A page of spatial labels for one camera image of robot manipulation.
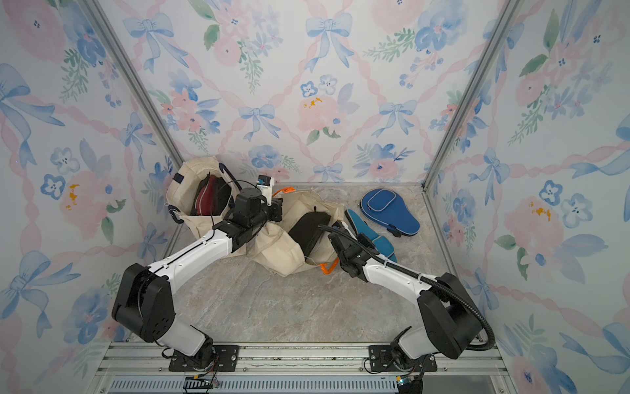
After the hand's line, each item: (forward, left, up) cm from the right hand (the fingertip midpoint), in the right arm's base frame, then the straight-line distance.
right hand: (360, 229), depth 89 cm
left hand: (+5, +27, +11) cm, 30 cm away
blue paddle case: (+17, -14, -8) cm, 24 cm away
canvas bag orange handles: (-10, +30, +2) cm, 32 cm away
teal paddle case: (-3, -9, -6) cm, 11 cm away
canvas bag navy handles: (+17, +67, +8) cm, 70 cm away
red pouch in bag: (+11, +58, +6) cm, 59 cm away
